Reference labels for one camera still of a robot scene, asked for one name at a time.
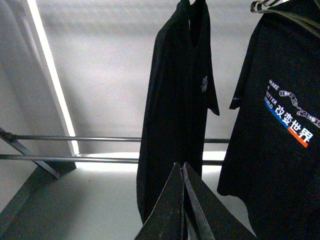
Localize silver metal hanger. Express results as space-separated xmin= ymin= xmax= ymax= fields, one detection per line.
xmin=250 ymin=0 xmax=320 ymax=39

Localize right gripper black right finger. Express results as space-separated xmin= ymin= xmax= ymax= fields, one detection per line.
xmin=183 ymin=162 xmax=256 ymax=240

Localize black t-shirt large back print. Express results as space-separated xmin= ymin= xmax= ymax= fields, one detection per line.
xmin=217 ymin=0 xmax=320 ymax=240

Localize diagonal metal rack brace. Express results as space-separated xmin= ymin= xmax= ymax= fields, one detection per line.
xmin=0 ymin=128 xmax=61 ymax=179

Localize black t-shirt small chest logo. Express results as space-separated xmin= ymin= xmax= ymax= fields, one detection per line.
xmin=136 ymin=0 xmax=220 ymax=222

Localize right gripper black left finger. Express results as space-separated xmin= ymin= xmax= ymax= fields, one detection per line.
xmin=135 ymin=162 xmax=185 ymax=240

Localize upper metal rack rod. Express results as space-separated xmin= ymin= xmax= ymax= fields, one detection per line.
xmin=0 ymin=134 xmax=231 ymax=144

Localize metal rack rod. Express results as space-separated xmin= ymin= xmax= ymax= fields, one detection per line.
xmin=0 ymin=153 xmax=226 ymax=166
xmin=0 ymin=134 xmax=231 ymax=144

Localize lower metal rack rod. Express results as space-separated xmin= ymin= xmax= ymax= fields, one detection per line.
xmin=0 ymin=153 xmax=226 ymax=166

